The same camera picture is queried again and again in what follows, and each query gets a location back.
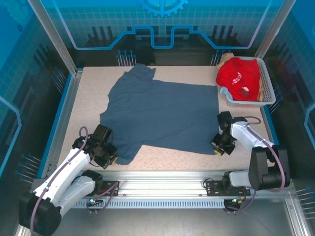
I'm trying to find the blue-grey t-shirt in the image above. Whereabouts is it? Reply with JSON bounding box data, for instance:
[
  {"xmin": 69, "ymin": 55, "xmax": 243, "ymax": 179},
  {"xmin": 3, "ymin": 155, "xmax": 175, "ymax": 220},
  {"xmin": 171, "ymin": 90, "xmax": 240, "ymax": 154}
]
[{"xmin": 99, "ymin": 63, "xmax": 220, "ymax": 166}]

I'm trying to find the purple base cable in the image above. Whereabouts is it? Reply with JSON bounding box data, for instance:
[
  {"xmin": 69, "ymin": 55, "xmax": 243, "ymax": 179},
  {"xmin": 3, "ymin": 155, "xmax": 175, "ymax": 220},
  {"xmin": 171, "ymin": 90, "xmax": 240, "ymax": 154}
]
[
  {"xmin": 86, "ymin": 181, "xmax": 121, "ymax": 213},
  {"xmin": 222, "ymin": 188, "xmax": 258, "ymax": 214}
]

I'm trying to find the tan t-shirt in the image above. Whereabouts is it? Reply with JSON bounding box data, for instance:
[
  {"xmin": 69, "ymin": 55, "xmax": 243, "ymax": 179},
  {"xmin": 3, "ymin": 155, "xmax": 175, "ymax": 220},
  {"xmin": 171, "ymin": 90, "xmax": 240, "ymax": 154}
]
[{"xmin": 216, "ymin": 52, "xmax": 266, "ymax": 102}]

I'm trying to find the aluminium frame post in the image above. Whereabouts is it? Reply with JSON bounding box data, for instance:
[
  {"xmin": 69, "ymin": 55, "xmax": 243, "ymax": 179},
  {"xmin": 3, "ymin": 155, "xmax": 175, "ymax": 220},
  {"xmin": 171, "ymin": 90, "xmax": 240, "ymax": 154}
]
[
  {"xmin": 27, "ymin": 0, "xmax": 84, "ymax": 77},
  {"xmin": 253, "ymin": 0, "xmax": 297, "ymax": 59}
]

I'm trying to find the aluminium mounting rail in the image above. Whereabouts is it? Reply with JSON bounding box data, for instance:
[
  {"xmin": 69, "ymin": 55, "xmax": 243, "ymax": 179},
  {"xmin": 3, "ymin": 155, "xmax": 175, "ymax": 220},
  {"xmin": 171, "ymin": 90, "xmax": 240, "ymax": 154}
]
[{"xmin": 31, "ymin": 169, "xmax": 296, "ymax": 198}]

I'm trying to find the red t-shirt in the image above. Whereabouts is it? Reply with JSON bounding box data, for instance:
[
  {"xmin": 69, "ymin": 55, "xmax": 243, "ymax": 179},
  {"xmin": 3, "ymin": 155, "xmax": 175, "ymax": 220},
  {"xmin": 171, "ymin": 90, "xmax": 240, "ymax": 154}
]
[{"xmin": 216, "ymin": 58, "xmax": 261, "ymax": 102}]

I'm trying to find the light blue t-shirt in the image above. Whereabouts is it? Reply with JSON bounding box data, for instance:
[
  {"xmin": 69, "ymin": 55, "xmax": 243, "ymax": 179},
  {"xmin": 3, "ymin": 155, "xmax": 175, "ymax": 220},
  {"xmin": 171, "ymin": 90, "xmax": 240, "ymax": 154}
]
[{"xmin": 220, "ymin": 86, "xmax": 233, "ymax": 100}]

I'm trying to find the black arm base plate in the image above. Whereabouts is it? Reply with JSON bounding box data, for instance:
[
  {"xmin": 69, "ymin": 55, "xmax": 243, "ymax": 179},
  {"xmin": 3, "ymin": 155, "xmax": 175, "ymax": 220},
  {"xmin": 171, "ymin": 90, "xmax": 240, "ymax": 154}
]
[
  {"xmin": 206, "ymin": 180, "xmax": 251, "ymax": 197},
  {"xmin": 98, "ymin": 180, "xmax": 121, "ymax": 197}
]

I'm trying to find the slotted grey cable duct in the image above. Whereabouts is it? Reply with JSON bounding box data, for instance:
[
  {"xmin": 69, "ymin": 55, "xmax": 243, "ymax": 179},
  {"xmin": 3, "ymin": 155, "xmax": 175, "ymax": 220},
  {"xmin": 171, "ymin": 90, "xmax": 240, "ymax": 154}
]
[{"xmin": 71, "ymin": 199, "xmax": 226, "ymax": 208}]

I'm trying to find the white plastic basket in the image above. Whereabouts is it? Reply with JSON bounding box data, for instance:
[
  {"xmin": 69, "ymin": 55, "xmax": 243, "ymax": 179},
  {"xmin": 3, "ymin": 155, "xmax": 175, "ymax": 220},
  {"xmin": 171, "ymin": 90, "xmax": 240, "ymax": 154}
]
[{"xmin": 216, "ymin": 56, "xmax": 277, "ymax": 108}]

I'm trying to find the aluminium side rail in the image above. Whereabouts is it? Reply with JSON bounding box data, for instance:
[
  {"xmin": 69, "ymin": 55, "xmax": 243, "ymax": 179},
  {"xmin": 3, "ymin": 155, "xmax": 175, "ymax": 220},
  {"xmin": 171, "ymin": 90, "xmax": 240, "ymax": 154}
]
[{"xmin": 40, "ymin": 69, "xmax": 84, "ymax": 179}]

